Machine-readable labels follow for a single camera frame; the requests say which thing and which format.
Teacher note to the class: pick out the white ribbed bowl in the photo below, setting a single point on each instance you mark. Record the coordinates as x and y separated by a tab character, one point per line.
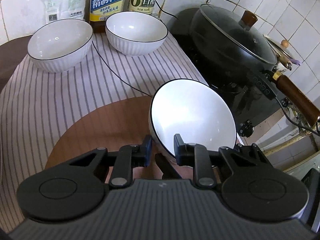
192	110
135	33
60	45

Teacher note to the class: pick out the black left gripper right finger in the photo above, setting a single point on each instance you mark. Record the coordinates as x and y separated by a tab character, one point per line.
197	157

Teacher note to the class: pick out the cooking wine bottle yellow label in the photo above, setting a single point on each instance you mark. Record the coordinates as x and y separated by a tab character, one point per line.
101	10

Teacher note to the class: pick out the black induction cooker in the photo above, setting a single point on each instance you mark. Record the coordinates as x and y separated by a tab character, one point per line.
249	107

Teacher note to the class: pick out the striped table cloth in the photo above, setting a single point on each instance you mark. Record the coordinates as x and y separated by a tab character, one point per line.
37	107

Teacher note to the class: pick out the small pot with wooden knob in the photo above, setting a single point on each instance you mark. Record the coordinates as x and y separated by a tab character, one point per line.
283	55

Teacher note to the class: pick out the black wok with lid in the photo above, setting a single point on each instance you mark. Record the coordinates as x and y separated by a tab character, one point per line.
233	42

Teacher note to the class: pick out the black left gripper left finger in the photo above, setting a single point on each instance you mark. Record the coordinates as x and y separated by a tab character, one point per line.
126	159

